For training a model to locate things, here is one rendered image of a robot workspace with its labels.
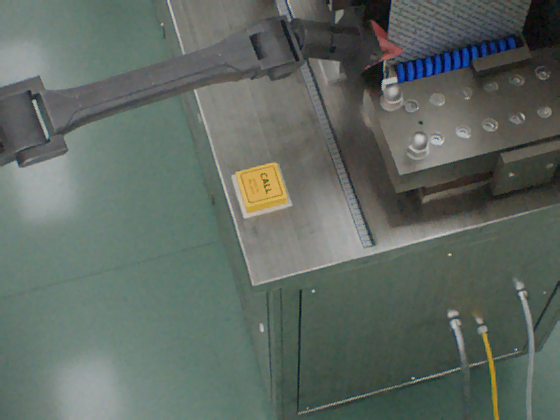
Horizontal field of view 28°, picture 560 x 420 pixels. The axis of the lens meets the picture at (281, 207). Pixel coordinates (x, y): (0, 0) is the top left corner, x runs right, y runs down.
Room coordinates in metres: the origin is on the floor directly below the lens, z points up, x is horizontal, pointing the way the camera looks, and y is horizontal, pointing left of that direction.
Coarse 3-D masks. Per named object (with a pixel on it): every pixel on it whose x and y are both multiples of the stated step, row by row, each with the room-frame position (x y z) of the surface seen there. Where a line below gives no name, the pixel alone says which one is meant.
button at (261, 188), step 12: (252, 168) 0.91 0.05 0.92; (264, 168) 0.91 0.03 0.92; (276, 168) 0.91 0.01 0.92; (240, 180) 0.89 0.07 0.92; (252, 180) 0.89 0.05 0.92; (264, 180) 0.89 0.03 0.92; (276, 180) 0.89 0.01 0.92; (252, 192) 0.87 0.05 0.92; (264, 192) 0.87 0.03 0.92; (276, 192) 0.87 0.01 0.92; (252, 204) 0.85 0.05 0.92; (264, 204) 0.85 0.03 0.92; (276, 204) 0.85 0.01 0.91
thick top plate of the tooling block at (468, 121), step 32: (544, 64) 1.04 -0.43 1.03; (416, 96) 0.98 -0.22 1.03; (448, 96) 0.98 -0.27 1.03; (480, 96) 0.98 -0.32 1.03; (512, 96) 0.98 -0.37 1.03; (544, 96) 0.98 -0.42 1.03; (384, 128) 0.92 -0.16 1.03; (416, 128) 0.92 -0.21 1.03; (448, 128) 0.92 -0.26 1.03; (480, 128) 0.92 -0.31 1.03; (512, 128) 0.92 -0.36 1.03; (544, 128) 0.92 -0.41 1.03; (384, 160) 0.90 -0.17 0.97; (416, 160) 0.86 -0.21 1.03; (448, 160) 0.86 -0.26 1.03; (480, 160) 0.87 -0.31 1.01
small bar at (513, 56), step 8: (520, 48) 1.06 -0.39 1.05; (528, 48) 1.06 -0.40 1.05; (488, 56) 1.04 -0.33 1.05; (496, 56) 1.04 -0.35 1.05; (504, 56) 1.04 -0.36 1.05; (512, 56) 1.04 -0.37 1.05; (520, 56) 1.04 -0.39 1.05; (528, 56) 1.04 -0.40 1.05; (472, 64) 1.03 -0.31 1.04; (480, 64) 1.03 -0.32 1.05; (488, 64) 1.03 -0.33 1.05; (496, 64) 1.03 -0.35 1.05; (504, 64) 1.03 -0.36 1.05; (512, 64) 1.03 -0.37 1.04; (520, 64) 1.03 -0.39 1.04; (480, 72) 1.02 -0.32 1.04; (488, 72) 1.02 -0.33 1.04
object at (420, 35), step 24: (408, 0) 1.05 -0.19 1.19; (432, 0) 1.06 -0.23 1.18; (456, 0) 1.07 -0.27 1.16; (480, 0) 1.08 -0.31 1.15; (504, 0) 1.09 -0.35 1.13; (528, 0) 1.10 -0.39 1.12; (408, 24) 1.05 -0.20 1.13; (432, 24) 1.06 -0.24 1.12; (456, 24) 1.07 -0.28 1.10; (480, 24) 1.08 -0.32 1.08; (504, 24) 1.09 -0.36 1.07; (408, 48) 1.05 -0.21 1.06; (432, 48) 1.06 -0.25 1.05; (456, 48) 1.07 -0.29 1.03; (384, 72) 1.04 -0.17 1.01
